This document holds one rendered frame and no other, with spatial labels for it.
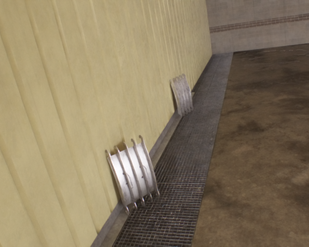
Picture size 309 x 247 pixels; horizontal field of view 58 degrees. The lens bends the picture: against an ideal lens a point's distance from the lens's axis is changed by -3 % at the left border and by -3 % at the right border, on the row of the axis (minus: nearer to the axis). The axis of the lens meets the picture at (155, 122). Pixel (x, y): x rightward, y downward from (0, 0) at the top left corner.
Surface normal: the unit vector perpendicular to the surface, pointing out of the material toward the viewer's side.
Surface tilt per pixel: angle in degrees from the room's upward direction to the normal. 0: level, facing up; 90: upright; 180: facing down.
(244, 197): 0
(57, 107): 90
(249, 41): 90
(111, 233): 0
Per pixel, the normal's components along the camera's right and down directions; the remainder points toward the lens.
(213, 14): -0.28, 0.39
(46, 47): 0.94, -0.06
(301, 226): -0.18, -0.92
